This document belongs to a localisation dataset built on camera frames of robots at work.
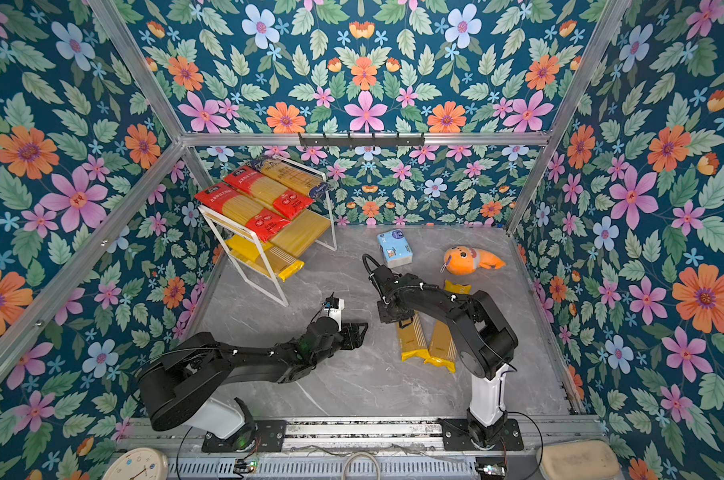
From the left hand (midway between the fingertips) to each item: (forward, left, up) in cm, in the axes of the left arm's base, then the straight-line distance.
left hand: (366, 322), depth 85 cm
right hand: (+6, -8, -6) cm, 12 cm away
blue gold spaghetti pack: (+32, +17, +26) cm, 45 cm away
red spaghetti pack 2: (+23, +20, +27) cm, 40 cm away
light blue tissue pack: (+30, -11, -4) cm, 32 cm away
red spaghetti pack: (+16, +24, +27) cm, 39 cm away
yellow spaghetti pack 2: (-6, -22, -6) cm, 23 cm away
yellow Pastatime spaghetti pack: (+23, +36, +9) cm, 43 cm away
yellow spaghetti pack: (-4, -14, -6) cm, 15 cm away
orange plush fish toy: (+20, -33, 0) cm, 39 cm away
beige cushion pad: (-36, -47, -3) cm, 59 cm away
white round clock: (-30, +54, -5) cm, 62 cm away
